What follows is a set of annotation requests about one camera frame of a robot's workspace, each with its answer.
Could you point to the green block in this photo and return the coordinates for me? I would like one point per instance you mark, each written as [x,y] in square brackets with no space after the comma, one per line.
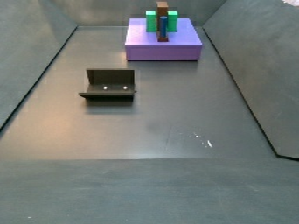
[149,21]
[172,21]

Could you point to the purple board block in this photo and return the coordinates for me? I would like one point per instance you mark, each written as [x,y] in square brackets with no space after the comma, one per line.
[143,47]

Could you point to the right green block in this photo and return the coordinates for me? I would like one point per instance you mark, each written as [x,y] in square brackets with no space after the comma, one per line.
[172,21]

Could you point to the blue cylinder peg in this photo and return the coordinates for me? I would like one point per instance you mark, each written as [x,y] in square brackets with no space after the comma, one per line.
[163,27]

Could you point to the left green block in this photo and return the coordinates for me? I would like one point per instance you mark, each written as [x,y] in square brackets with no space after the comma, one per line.
[149,21]

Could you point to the brown L-shaped block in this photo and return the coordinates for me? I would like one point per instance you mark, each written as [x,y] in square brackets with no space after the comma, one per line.
[161,11]

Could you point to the black angled bracket holder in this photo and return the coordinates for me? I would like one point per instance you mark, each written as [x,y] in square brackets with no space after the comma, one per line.
[113,78]

